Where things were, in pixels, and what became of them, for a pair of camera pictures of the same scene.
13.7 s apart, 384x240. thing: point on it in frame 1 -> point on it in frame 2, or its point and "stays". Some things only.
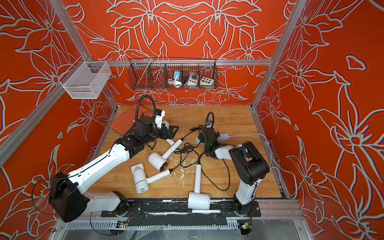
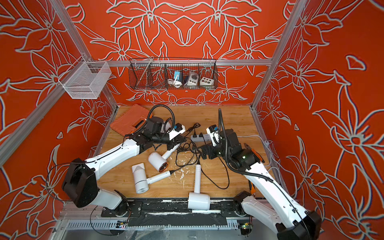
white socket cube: x=206 y=81 stays
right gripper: x=202 y=137 -> x=210 y=148
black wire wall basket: x=169 y=73 stays
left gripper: x=171 y=135 -> x=174 y=142
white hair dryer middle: x=160 y=162 stays
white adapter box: x=193 y=79 stays
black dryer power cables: x=205 y=153 -> x=186 y=151
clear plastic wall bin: x=85 y=80 stays
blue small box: x=179 y=77 stays
